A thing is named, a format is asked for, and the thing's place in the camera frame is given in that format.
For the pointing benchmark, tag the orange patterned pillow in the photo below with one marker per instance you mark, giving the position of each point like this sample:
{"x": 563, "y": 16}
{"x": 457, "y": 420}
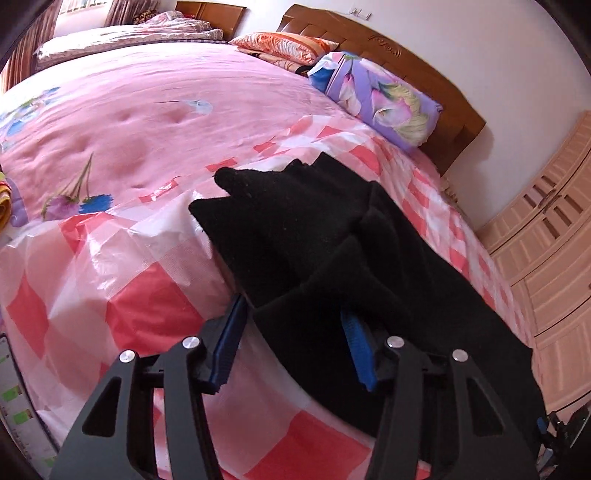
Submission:
{"x": 284, "y": 48}

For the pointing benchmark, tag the black pants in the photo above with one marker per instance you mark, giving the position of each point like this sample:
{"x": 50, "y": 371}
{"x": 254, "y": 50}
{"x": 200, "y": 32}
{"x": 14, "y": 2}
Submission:
{"x": 332, "y": 267}

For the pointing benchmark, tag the purple floral pillow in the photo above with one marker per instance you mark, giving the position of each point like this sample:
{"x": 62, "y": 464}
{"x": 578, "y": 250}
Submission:
{"x": 393, "y": 107}

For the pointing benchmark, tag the red white checkered sheet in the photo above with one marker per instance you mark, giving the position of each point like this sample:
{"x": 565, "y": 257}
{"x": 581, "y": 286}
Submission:
{"x": 141, "y": 276}

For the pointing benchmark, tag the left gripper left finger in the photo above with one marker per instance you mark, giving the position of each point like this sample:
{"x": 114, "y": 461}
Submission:
{"x": 112, "y": 437}

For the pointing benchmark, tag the dark red curtain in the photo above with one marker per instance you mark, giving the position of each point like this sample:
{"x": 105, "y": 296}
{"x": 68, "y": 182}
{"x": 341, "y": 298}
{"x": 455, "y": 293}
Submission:
{"x": 122, "y": 12}
{"x": 20, "y": 64}

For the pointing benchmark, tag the beige wooden wardrobe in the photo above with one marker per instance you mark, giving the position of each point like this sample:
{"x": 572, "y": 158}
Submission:
{"x": 541, "y": 245}

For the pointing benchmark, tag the brown wooden headboard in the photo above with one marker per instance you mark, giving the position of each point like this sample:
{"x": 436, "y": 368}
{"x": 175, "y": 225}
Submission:
{"x": 459, "y": 123}

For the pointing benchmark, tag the pink floral quilt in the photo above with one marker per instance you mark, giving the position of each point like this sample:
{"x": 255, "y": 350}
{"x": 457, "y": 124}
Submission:
{"x": 94, "y": 132}

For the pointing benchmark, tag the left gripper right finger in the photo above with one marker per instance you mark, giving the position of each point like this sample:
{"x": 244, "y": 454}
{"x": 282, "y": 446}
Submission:
{"x": 438, "y": 408}

